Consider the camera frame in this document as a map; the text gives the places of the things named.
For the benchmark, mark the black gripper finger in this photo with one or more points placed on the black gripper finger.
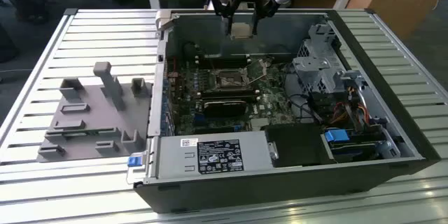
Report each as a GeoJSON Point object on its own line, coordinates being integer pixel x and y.
{"type": "Point", "coordinates": [224, 1]}
{"type": "Point", "coordinates": [267, 6]}

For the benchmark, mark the silver CPU plate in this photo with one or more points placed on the silver CPU plate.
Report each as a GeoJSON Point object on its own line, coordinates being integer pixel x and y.
{"type": "Point", "coordinates": [243, 31]}

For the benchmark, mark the CPU socket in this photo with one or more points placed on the CPU socket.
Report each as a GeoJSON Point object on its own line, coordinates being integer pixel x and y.
{"type": "Point", "coordinates": [230, 79]}

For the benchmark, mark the blue expansion slot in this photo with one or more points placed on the blue expansion slot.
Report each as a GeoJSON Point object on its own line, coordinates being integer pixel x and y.
{"type": "Point", "coordinates": [200, 119]}

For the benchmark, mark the silver drive cage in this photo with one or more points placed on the silver drive cage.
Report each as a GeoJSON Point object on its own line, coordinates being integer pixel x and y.
{"type": "Point", "coordinates": [311, 66]}

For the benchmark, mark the green motherboard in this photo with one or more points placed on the green motherboard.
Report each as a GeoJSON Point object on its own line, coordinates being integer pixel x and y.
{"type": "Point", "coordinates": [276, 100]}

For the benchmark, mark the black graphics card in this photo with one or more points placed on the black graphics card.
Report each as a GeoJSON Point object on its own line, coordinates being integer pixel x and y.
{"type": "Point", "coordinates": [224, 108]}

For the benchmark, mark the silver chipset heatsink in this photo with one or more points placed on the silver chipset heatsink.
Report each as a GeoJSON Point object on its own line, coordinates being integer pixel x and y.
{"type": "Point", "coordinates": [259, 124]}

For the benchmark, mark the grey parts rack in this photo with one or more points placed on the grey parts rack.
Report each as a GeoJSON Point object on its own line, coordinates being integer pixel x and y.
{"type": "Point", "coordinates": [98, 103]}

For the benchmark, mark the blue disk carrier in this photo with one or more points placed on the blue disk carrier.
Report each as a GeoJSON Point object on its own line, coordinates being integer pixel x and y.
{"type": "Point", "coordinates": [336, 136]}

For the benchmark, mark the black plastic shroud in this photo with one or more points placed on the black plastic shroud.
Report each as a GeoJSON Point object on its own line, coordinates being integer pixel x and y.
{"type": "Point", "coordinates": [298, 145]}

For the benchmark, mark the dark chair base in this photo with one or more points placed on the dark chair base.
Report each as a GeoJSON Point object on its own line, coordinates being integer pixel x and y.
{"type": "Point", "coordinates": [31, 9]}

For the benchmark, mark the grey power supply unit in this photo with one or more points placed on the grey power supply unit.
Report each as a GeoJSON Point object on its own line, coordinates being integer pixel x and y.
{"type": "Point", "coordinates": [175, 155]}

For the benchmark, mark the green RAM stick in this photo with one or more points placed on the green RAM stick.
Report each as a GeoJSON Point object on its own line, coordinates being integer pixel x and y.
{"type": "Point", "coordinates": [91, 132]}

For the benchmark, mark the blue case latch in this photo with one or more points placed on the blue case latch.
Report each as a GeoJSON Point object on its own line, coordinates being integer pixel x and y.
{"type": "Point", "coordinates": [136, 161]}

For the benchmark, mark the black open PC case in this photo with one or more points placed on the black open PC case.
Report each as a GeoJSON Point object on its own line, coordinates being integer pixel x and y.
{"type": "Point", "coordinates": [244, 195]}

